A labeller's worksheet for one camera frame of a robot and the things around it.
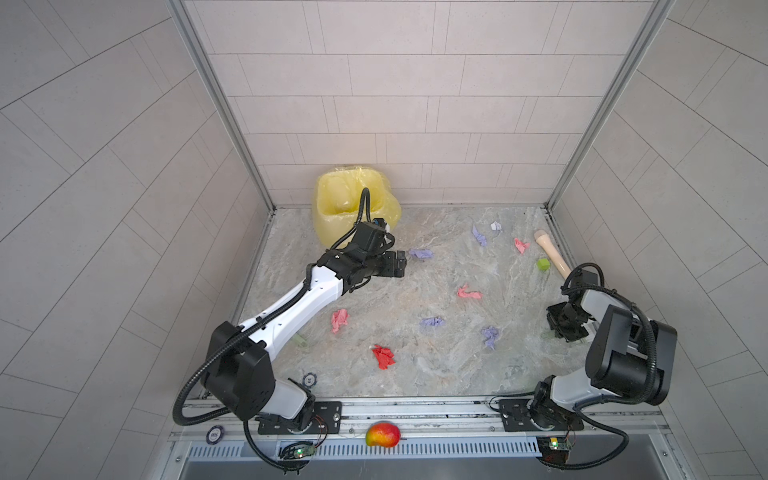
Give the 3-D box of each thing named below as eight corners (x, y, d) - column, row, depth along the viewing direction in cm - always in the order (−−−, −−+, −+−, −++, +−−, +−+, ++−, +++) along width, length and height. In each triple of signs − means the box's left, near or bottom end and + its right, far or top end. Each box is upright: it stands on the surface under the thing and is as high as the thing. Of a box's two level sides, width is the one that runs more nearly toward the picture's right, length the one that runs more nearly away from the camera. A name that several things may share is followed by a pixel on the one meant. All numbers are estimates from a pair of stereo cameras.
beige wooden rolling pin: (561, 279, 98) (565, 274, 96) (533, 236, 110) (536, 230, 108) (570, 277, 99) (574, 272, 96) (542, 234, 110) (545, 229, 108)
